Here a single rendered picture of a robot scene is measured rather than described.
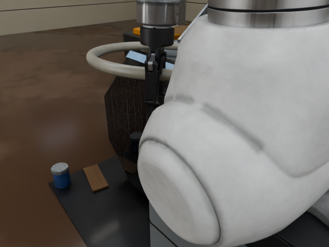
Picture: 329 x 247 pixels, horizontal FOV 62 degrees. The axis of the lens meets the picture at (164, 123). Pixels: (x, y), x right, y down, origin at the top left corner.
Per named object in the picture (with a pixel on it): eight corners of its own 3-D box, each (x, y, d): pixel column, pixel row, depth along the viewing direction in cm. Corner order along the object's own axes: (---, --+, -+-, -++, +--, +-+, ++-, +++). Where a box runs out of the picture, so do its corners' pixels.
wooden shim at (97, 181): (82, 170, 186) (82, 168, 186) (97, 165, 190) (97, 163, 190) (93, 192, 167) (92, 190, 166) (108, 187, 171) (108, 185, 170)
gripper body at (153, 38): (171, 29, 55) (169, 74, 59) (176, 25, 62) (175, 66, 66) (135, 26, 56) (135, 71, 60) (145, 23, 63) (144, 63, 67)
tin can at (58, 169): (74, 182, 175) (71, 165, 169) (61, 190, 168) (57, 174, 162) (65, 176, 180) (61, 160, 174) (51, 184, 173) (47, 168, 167)
